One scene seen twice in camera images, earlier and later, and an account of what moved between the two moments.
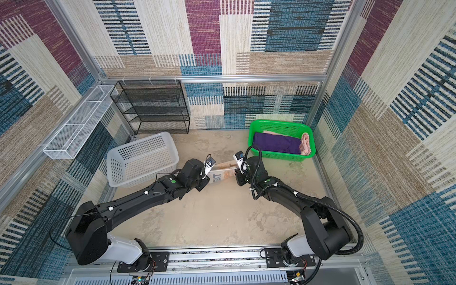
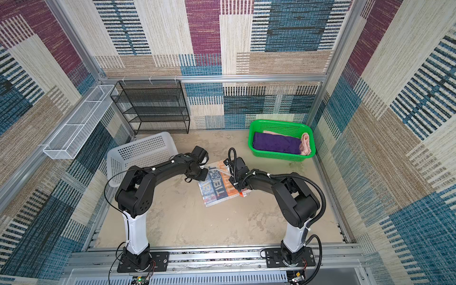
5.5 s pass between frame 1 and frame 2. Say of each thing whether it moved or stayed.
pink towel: stayed
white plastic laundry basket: stayed
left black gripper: moved
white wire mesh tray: stayed
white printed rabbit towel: moved
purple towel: stayed
